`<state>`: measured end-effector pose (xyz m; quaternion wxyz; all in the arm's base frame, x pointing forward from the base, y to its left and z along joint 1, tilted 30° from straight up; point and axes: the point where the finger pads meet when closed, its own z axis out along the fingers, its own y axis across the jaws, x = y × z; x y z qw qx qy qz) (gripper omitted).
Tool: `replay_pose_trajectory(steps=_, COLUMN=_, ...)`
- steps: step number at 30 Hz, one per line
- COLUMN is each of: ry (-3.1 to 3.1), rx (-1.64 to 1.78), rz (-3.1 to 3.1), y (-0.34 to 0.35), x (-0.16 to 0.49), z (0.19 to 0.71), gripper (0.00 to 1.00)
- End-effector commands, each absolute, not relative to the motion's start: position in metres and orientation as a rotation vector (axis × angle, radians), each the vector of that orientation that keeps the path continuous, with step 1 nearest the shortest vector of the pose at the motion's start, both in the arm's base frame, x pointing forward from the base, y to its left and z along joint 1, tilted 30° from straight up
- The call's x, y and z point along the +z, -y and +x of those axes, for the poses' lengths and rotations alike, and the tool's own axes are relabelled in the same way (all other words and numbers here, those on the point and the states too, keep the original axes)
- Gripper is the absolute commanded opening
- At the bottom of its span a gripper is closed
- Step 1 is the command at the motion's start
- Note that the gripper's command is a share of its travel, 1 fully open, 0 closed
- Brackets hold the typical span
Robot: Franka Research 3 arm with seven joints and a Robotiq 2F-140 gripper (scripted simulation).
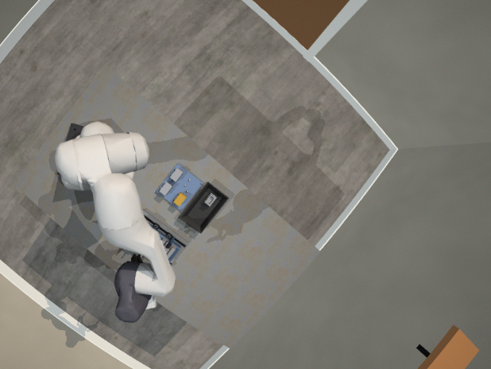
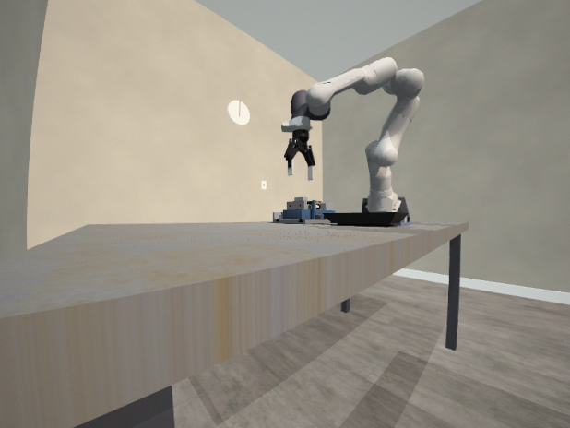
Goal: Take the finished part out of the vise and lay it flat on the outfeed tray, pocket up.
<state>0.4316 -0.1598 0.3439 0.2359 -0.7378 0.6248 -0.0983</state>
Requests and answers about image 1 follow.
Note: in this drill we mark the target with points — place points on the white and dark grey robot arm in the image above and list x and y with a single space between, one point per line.
105 164

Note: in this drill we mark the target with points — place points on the yellow-orange block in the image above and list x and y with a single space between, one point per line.
180 199

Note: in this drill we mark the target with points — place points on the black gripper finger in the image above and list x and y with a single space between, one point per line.
136 258

